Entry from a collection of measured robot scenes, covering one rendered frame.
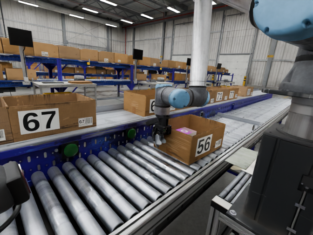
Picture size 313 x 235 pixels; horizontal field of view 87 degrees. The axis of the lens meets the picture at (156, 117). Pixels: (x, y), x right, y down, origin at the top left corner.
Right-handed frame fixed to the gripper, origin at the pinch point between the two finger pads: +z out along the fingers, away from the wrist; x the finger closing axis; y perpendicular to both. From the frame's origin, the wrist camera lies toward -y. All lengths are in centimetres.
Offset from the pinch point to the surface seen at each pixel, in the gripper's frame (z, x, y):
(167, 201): 5.8, -24.2, 30.2
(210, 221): 15.5, -10.5, 43.3
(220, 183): 80, 110, 4
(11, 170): -29, -67, 34
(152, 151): 5.6, 0.0, -3.4
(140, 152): 5.6, -6.5, -7.0
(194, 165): 5.6, 6.5, 23.2
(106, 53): -86, 236, -481
